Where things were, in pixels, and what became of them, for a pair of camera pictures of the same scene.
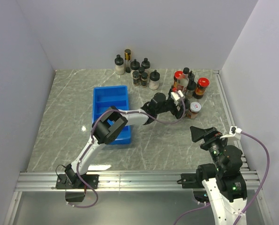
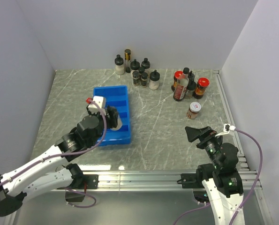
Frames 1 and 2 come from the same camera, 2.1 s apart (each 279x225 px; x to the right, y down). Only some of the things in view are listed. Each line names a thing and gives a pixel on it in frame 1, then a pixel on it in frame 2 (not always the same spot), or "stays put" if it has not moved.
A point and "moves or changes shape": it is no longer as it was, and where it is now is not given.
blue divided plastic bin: x=104 y=97 stays put
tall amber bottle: x=127 y=56 stays put
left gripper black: x=175 y=112 → x=111 y=122
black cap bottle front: x=191 y=87 stays put
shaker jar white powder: x=187 y=103 moves or changes shape
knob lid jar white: x=154 y=80 stays put
